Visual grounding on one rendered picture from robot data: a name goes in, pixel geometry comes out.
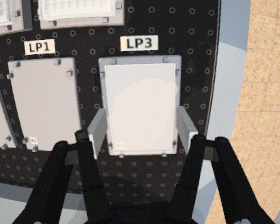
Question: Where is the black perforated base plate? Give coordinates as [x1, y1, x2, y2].
[0, 0, 221, 206]

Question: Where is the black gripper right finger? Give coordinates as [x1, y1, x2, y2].
[161, 106, 275, 224]

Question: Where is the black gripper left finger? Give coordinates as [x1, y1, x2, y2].
[12, 108, 117, 224]

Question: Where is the white button panel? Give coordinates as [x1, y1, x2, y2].
[0, 183, 88, 224]

